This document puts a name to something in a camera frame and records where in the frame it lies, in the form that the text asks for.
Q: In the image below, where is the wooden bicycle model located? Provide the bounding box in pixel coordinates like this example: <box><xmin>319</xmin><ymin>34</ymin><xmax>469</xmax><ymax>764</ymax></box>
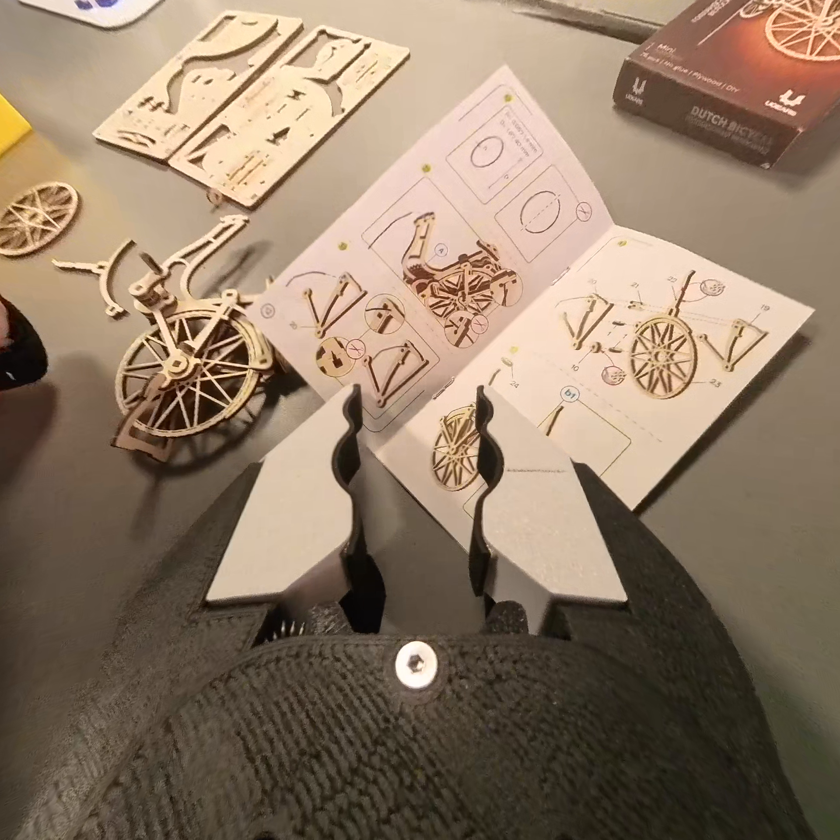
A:
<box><xmin>108</xmin><ymin>213</ymin><xmax>291</xmax><ymax>465</ymax></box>

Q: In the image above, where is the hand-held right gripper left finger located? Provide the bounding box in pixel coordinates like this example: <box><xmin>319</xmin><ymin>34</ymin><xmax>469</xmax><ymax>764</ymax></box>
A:
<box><xmin>203</xmin><ymin>385</ymin><xmax>388</xmax><ymax>634</ymax></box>

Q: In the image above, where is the wooden curved fender part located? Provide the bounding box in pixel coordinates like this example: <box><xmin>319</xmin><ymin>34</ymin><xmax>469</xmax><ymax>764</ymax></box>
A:
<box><xmin>51</xmin><ymin>239</ymin><xmax>137</xmax><ymax>320</ymax></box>

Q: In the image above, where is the dark red product box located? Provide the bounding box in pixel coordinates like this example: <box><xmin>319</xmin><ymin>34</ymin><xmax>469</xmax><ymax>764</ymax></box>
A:
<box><xmin>613</xmin><ymin>0</ymin><xmax>840</xmax><ymax>170</ymax></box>

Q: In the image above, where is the assembly instruction booklet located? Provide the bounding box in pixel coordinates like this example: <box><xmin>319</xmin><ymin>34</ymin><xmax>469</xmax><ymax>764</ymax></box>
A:
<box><xmin>249</xmin><ymin>63</ymin><xmax>816</xmax><ymax>514</ymax></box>

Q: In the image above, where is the wooden book stand white base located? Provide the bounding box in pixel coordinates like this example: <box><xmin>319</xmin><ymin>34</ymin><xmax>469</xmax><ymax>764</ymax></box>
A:
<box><xmin>46</xmin><ymin>0</ymin><xmax>163</xmax><ymax>29</ymax></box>

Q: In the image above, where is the yellow storage bin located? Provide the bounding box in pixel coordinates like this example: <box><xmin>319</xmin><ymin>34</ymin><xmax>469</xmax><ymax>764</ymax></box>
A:
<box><xmin>0</xmin><ymin>94</ymin><xmax>34</xmax><ymax>158</ymax></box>

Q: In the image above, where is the wooden spoked wheel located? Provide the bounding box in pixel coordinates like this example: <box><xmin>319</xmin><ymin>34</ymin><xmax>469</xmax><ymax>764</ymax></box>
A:
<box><xmin>0</xmin><ymin>182</ymin><xmax>81</xmax><ymax>259</ymax></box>

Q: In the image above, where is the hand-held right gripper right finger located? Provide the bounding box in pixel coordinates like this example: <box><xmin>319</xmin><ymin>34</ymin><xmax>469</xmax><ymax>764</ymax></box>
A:
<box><xmin>465</xmin><ymin>385</ymin><xmax>631</xmax><ymax>636</ymax></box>

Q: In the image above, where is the wooden parts sheet with slots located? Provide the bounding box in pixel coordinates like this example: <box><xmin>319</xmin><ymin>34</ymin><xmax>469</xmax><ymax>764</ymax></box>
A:
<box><xmin>167</xmin><ymin>25</ymin><xmax>412</xmax><ymax>210</ymax></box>

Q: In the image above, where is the wooden parts sheet curved cutout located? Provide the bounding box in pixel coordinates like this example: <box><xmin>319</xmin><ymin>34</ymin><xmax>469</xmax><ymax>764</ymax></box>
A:
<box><xmin>92</xmin><ymin>10</ymin><xmax>304</xmax><ymax>162</ymax></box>

